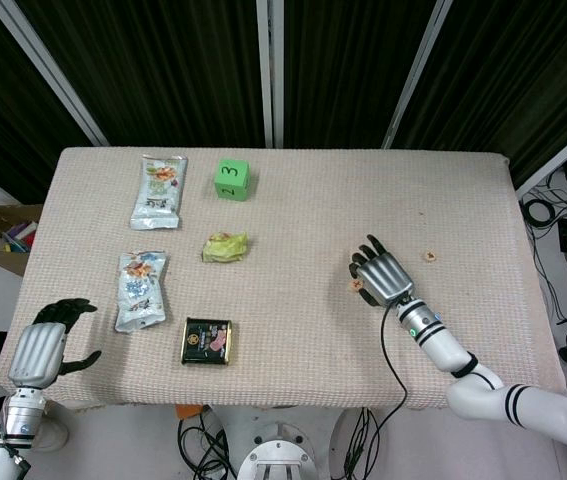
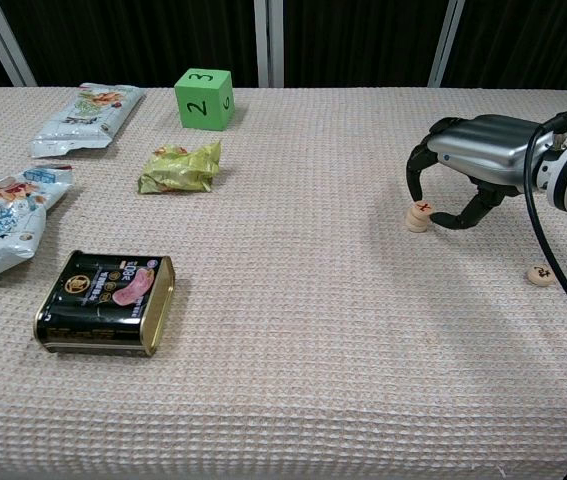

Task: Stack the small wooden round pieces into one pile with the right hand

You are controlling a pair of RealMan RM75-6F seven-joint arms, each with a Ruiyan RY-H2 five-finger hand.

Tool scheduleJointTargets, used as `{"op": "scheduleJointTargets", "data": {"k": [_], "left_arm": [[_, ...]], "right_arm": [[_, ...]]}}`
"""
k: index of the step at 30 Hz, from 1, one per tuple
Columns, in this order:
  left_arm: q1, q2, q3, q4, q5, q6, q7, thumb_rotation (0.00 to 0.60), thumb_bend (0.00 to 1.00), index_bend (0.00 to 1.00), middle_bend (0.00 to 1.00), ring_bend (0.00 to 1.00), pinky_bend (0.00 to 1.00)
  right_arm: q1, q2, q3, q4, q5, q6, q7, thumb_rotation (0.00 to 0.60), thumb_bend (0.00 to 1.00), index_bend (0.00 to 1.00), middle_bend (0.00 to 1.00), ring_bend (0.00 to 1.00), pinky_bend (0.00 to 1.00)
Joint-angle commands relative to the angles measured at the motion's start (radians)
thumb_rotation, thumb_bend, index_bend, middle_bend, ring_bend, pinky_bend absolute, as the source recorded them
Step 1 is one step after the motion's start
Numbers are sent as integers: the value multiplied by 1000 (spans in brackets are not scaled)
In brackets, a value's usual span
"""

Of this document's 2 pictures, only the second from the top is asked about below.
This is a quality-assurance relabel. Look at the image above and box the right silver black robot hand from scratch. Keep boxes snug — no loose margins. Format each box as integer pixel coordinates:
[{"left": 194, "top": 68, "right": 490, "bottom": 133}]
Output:
[{"left": 405, "top": 113, "right": 567, "bottom": 232}]

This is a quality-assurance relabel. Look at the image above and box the wooden chess piece black mark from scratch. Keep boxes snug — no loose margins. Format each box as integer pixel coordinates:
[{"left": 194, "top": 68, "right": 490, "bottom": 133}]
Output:
[{"left": 526, "top": 263, "right": 556, "bottom": 286}]

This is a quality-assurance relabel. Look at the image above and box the beige waffle tablecloth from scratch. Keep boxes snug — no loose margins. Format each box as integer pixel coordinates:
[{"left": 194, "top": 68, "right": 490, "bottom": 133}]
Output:
[{"left": 0, "top": 85, "right": 567, "bottom": 480}]

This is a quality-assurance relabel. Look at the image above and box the green numbered foam cube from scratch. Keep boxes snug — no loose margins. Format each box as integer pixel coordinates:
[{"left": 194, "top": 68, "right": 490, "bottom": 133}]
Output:
[{"left": 173, "top": 67, "right": 236, "bottom": 132}]

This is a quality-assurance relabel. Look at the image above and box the crumpled yellow-green wrapper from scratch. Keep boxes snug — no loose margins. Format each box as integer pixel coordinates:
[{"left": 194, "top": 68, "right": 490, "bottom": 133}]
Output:
[{"left": 136, "top": 139, "right": 223, "bottom": 195}]

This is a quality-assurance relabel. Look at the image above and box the silver snack bag green print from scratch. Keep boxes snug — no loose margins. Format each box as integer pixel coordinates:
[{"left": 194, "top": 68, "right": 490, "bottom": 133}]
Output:
[{"left": 29, "top": 82, "right": 145, "bottom": 159}]

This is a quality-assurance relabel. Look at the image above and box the black square packet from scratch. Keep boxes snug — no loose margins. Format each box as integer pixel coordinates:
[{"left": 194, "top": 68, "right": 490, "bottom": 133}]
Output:
[{"left": 33, "top": 249, "right": 176, "bottom": 357}]

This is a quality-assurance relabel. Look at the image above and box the black right hand cable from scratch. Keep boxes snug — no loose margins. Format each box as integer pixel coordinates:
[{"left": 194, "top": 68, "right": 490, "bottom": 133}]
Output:
[{"left": 522, "top": 112, "right": 567, "bottom": 480}]

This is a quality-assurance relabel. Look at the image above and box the grey partition post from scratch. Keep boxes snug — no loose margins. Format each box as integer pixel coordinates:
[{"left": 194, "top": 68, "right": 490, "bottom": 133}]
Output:
[
  {"left": 254, "top": 0, "right": 285, "bottom": 89},
  {"left": 0, "top": 0, "right": 38, "bottom": 88},
  {"left": 426, "top": 0, "right": 466, "bottom": 89}
]

